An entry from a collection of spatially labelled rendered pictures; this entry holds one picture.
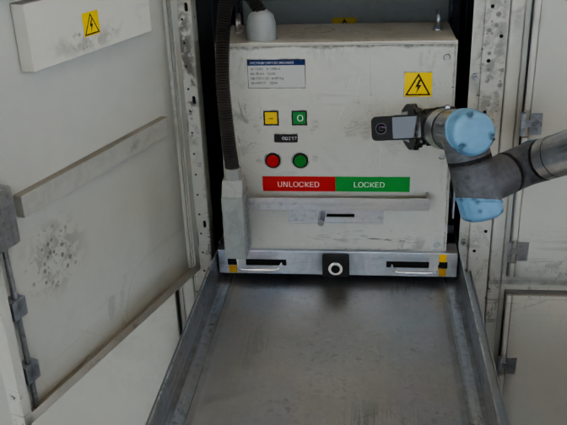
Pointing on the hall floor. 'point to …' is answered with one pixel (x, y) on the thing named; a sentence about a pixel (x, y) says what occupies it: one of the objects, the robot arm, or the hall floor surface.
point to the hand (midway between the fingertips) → (399, 125)
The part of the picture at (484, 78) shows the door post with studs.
